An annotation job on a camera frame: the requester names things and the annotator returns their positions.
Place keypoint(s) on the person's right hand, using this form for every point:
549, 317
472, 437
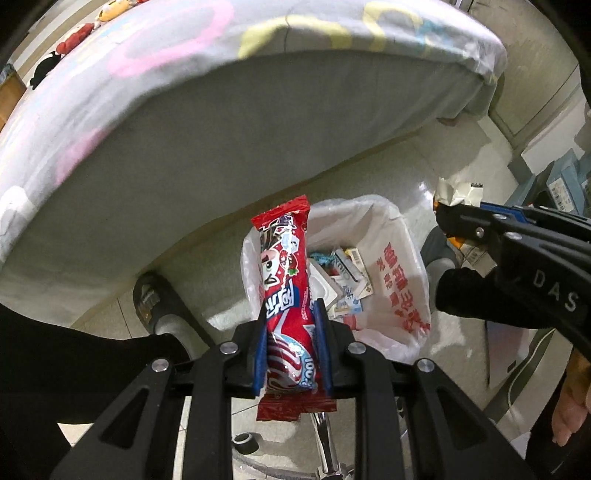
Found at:
575, 406

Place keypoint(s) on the person's left leg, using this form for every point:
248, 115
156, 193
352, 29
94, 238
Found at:
69, 378

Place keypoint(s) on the black slipper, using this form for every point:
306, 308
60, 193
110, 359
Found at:
152, 300

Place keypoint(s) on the blue box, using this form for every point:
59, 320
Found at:
563, 180

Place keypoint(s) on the person's leg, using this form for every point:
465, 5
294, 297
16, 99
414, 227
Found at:
69, 378
480, 295

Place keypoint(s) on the black plush toy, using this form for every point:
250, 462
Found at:
44, 70

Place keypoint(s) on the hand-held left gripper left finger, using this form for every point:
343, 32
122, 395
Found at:
261, 355

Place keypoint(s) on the red plush toy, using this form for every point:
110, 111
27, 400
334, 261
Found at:
76, 37

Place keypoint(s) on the person's right leg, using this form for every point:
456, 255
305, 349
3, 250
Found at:
480, 295

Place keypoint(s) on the wooden dresser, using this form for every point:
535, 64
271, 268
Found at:
10, 99

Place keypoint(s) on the white flat box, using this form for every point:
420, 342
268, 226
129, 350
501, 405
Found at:
353, 270

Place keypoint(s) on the office chair base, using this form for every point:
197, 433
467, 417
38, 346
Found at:
323, 443

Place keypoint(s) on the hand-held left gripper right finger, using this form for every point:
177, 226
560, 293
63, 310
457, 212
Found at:
324, 355

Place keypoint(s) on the trash bin with white bag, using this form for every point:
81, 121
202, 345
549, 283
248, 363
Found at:
397, 277

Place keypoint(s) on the red candy packet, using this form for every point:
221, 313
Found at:
286, 295

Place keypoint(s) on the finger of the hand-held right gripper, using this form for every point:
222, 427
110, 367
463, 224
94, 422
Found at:
466, 226
503, 208

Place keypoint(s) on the blue wrapper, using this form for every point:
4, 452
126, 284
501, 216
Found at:
321, 258

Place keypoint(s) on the orange plush toy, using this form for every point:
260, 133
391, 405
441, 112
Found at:
117, 10

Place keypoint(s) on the small white blue carton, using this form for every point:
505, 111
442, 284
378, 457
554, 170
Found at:
353, 304

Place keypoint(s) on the paper wrapper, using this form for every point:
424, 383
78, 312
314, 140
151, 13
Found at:
455, 191

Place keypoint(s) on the grey sock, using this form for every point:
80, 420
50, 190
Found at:
436, 251
173, 330

